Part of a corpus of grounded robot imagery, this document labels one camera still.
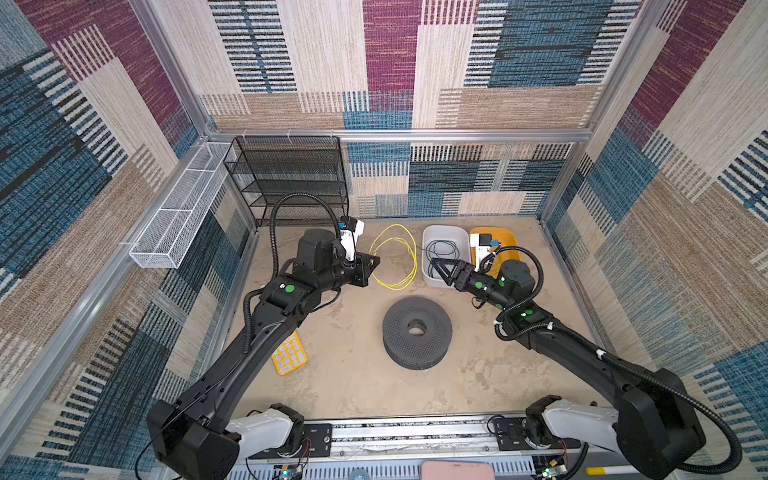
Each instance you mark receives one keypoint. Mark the dark grey foam spool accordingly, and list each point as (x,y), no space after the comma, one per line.
(416,333)

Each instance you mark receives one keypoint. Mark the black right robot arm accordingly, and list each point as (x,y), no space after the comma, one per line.
(652,420)

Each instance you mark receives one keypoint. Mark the white wire mesh basket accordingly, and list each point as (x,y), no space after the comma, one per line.
(166,239)

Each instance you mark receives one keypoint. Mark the aluminium mounting rail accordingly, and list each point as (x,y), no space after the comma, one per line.
(396,448)

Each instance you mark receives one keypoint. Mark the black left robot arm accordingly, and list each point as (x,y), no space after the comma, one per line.
(197,435)

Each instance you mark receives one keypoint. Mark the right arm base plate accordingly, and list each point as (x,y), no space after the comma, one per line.
(511,436)

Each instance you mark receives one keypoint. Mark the white plastic bin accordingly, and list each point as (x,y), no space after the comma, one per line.
(442,241)

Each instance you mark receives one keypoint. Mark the yellow white marker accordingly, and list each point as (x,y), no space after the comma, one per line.
(609,470)

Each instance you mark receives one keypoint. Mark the yellow plastic bin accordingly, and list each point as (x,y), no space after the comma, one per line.
(506,238)

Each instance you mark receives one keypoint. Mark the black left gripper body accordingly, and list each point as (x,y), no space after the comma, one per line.
(358,274)

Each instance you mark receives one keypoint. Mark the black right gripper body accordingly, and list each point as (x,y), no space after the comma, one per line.
(462,284)

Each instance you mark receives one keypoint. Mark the yellow calculator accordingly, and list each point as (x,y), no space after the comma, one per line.
(289,356)

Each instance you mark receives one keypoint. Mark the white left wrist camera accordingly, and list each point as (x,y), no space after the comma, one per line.
(350,231)

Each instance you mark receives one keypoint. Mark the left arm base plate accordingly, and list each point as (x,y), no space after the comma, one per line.
(315,442)

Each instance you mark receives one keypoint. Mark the black wire shelf rack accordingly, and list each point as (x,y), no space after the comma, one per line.
(265,169)

